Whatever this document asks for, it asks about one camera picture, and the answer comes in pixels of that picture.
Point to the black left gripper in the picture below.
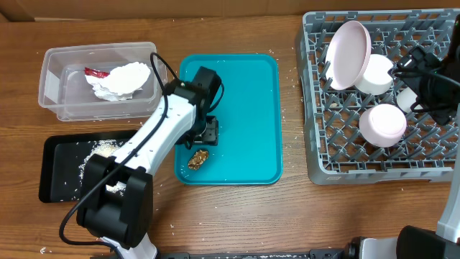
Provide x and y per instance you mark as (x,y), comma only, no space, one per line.
(210,136)

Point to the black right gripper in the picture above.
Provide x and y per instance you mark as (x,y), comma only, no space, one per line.
(445,113)

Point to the white plastic cup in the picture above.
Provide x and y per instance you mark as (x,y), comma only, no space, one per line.
(405,99)

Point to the cream bowl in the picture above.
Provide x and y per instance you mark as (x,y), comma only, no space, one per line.
(376,79)

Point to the brown food scrap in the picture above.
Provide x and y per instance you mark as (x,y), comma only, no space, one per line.
(198,159)

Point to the white napkin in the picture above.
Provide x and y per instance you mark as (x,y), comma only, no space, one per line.
(122,82)

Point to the large pink plate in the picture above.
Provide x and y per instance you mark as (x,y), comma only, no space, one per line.
(348,55)

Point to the red snack wrapper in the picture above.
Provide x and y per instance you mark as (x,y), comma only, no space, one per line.
(95,73)

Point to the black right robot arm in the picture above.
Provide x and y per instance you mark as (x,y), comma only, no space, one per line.
(415,242)

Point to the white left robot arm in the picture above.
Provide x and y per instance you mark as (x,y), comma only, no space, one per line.
(117,191)

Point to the teal plastic tray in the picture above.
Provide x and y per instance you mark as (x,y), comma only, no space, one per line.
(249,149)

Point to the clear plastic bin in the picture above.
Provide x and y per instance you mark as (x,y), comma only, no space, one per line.
(64,90)

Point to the pile of white rice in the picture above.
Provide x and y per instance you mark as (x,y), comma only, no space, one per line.
(103,148)

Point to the black tray bin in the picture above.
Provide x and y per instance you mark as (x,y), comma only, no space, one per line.
(64,157)

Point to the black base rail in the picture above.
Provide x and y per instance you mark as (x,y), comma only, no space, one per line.
(329,253)

